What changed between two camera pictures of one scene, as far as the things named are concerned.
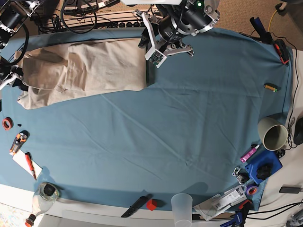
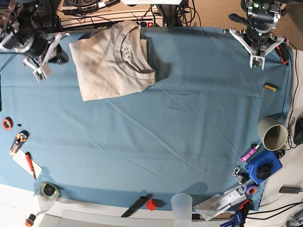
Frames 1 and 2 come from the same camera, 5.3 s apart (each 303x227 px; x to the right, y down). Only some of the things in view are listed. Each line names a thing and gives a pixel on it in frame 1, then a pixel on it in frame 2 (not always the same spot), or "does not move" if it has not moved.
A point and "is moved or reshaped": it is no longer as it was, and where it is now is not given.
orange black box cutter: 280,47 does not move
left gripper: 13,76 → 45,45
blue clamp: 240,217 does not move
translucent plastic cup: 182,204 does not move
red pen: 29,160 does not move
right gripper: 166,35 → 258,40
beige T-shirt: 54,72 is moved or reshaped
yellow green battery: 271,86 does not move
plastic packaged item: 219,202 does not move
